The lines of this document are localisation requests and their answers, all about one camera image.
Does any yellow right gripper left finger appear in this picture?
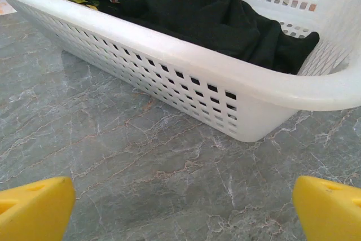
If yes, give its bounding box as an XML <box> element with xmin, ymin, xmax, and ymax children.
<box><xmin>0</xmin><ymin>176</ymin><xmax>76</xmax><ymax>241</ymax></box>

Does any white plastic laundry basket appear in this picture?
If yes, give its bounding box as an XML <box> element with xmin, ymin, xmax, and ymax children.
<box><xmin>0</xmin><ymin>0</ymin><xmax>361</xmax><ymax>143</ymax></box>

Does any black t-shirt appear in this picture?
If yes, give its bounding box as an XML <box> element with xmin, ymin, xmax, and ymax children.
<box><xmin>95</xmin><ymin>0</ymin><xmax>321</xmax><ymax>75</ymax></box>

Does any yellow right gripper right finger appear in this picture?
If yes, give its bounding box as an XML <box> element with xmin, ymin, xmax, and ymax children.
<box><xmin>292</xmin><ymin>175</ymin><xmax>361</xmax><ymax>241</ymax></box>

